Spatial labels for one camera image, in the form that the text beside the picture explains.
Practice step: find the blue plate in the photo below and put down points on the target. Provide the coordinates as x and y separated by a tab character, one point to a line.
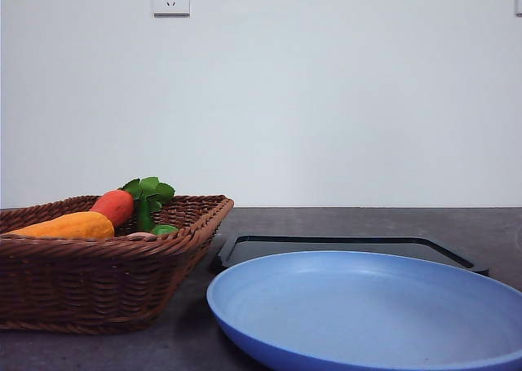
332	310

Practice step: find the green leafy toy vegetable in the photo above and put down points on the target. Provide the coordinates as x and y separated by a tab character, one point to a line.
149	194

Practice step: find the white wall power socket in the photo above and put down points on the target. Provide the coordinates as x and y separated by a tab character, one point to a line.
171	14

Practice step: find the orange-red toy carrot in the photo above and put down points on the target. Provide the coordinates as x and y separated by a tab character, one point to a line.
117	204

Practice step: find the brown wicker basket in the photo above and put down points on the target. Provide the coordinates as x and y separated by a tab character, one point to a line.
122	284

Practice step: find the black serving tray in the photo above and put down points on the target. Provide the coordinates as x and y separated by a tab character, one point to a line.
243	248

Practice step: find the yellow-orange toy vegetable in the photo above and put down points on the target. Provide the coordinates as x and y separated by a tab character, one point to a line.
83	224

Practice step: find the brown egg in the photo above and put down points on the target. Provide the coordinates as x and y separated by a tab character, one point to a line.
141	234

